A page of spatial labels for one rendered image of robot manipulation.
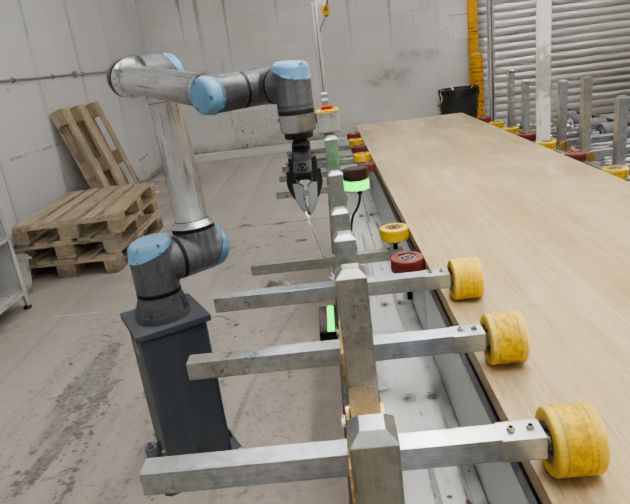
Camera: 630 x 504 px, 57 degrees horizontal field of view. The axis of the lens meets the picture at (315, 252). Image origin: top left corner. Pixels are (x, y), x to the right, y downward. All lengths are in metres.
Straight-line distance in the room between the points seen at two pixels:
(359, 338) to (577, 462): 0.27
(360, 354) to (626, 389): 0.42
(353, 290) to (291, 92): 0.86
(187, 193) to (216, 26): 7.27
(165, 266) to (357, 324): 1.37
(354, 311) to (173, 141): 1.43
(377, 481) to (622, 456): 0.43
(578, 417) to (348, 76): 8.50
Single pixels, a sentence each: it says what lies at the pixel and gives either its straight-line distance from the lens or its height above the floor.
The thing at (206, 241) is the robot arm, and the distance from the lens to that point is 2.03.
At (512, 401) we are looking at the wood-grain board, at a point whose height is 0.90.
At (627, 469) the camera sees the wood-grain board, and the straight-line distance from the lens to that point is 0.79.
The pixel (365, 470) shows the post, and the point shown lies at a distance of 0.43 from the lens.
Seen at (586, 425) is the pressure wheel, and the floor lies 0.97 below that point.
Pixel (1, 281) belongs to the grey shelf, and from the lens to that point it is 4.41.
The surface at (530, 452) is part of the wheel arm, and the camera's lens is 0.73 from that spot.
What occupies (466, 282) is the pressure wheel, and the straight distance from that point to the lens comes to 1.13.
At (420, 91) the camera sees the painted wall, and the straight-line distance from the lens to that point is 9.19.
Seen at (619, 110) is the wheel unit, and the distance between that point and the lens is 2.47.
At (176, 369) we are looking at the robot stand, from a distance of 2.06.
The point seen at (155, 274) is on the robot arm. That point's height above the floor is 0.77.
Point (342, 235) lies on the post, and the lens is 0.88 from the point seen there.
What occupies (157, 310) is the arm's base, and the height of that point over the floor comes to 0.65.
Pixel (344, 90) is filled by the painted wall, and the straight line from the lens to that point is 9.07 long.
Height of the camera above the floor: 1.39
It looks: 19 degrees down
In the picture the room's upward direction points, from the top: 7 degrees counter-clockwise
